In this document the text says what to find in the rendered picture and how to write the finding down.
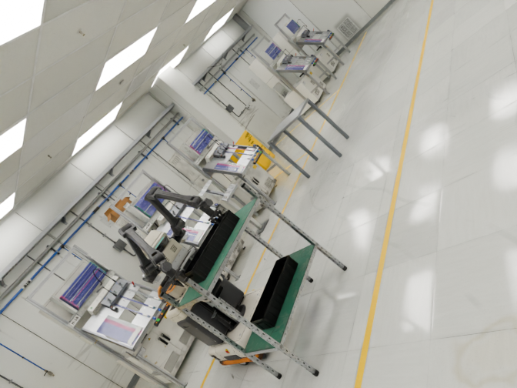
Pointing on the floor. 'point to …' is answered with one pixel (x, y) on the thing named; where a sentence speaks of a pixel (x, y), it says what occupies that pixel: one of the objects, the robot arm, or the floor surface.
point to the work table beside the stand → (308, 128)
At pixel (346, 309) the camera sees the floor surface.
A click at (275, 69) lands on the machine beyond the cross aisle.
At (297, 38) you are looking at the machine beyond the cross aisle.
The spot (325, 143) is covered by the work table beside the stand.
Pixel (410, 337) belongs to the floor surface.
